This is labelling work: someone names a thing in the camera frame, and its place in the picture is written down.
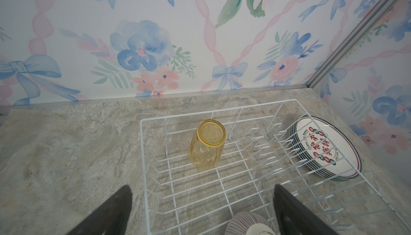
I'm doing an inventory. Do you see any white wire dish rack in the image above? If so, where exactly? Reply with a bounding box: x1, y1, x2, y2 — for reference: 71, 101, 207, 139
140, 99, 411, 235

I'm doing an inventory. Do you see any right aluminium corner post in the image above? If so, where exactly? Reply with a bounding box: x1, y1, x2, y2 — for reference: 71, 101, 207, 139
301, 0, 398, 88

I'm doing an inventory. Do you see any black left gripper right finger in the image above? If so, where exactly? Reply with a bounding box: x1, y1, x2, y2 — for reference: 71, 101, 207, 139
273, 184, 337, 235

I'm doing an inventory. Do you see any white ceramic bowl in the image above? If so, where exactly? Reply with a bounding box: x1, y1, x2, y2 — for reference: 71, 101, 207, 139
224, 211, 276, 235

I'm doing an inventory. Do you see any white plate green rim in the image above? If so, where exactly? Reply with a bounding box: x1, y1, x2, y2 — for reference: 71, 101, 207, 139
288, 129, 347, 182

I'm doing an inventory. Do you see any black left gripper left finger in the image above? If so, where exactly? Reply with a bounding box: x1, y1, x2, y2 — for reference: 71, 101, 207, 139
68, 185, 133, 235

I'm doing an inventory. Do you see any green banded rim plate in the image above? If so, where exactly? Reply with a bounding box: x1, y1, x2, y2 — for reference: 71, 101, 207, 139
290, 123, 357, 182

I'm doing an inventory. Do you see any yellow glass cup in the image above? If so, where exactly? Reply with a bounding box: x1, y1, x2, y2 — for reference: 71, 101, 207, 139
188, 120, 226, 170

